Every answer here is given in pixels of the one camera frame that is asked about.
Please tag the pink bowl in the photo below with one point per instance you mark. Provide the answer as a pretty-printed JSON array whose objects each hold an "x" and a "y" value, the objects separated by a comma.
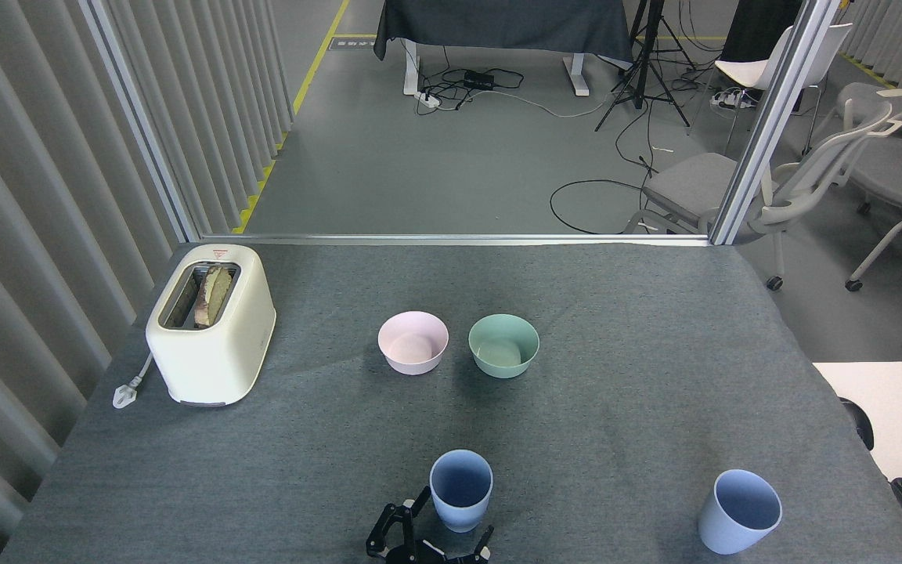
[{"x": 413, "y": 342}]

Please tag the green bowl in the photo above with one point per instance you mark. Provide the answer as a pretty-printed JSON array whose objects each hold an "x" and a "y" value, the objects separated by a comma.
[{"x": 503, "y": 345}]

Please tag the toasted bread slice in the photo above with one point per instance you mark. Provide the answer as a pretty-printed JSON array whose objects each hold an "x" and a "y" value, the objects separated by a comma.
[{"x": 214, "y": 295}]

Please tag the white power strip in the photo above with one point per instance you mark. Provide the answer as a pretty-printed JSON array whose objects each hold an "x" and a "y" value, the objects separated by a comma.
[{"x": 428, "y": 99}]

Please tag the silver aluminium post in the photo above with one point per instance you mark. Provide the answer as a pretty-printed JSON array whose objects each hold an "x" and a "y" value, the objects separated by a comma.
[
  {"x": 142, "y": 117},
  {"x": 772, "y": 117}
]

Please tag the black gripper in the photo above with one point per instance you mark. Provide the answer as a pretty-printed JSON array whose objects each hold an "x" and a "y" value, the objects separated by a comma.
[{"x": 427, "y": 557}]

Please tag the white plastic chair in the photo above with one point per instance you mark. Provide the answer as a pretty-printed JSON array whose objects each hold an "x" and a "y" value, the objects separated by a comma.
[{"x": 748, "y": 70}]

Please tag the white desk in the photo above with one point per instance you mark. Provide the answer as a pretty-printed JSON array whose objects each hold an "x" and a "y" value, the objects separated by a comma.
[{"x": 897, "y": 415}]

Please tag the blue cup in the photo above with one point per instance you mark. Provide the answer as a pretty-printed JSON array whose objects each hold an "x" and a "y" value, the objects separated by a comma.
[
  {"x": 737, "y": 517},
  {"x": 461, "y": 509}
]

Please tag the table with dark cloth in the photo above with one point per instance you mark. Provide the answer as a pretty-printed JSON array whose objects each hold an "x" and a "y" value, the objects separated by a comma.
[{"x": 502, "y": 23}]

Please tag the black tripod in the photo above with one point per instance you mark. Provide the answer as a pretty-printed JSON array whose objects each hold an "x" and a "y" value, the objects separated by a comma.
[{"x": 647, "y": 63}]

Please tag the black power adapter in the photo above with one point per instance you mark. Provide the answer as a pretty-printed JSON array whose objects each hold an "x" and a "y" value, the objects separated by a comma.
[{"x": 478, "y": 80}]

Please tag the cream two-slot toaster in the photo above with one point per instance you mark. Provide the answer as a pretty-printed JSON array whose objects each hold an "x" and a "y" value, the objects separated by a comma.
[{"x": 212, "y": 356}]

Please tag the black computer mouse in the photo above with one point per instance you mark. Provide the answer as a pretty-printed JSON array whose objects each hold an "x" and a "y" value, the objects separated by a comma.
[{"x": 860, "y": 423}]

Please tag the silver aluminium rail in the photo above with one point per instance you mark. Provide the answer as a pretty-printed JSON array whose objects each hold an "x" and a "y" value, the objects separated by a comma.
[{"x": 451, "y": 238}]

